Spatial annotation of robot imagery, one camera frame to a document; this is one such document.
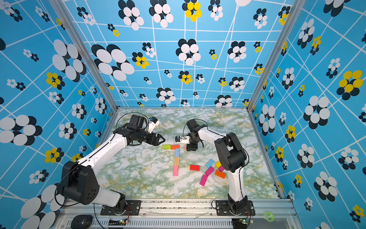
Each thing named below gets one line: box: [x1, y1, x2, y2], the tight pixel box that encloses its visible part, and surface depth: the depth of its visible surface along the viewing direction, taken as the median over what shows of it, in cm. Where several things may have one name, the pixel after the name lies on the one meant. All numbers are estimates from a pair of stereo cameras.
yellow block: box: [214, 160, 222, 169], surface depth 89 cm
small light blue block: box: [205, 158, 215, 168], surface depth 91 cm
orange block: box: [214, 169, 226, 179], surface depth 87 cm
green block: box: [162, 144, 172, 150], surface depth 98 cm
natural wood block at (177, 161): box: [174, 156, 180, 167], surface depth 91 cm
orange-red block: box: [170, 144, 181, 150], surface depth 98 cm
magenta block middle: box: [204, 166, 215, 177], surface depth 88 cm
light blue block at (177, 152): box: [175, 148, 180, 157], surface depth 95 cm
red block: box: [189, 164, 201, 172], surface depth 88 cm
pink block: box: [172, 165, 179, 177], surface depth 88 cm
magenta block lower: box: [199, 174, 208, 187], surface depth 84 cm
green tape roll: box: [263, 211, 275, 223], surface depth 72 cm
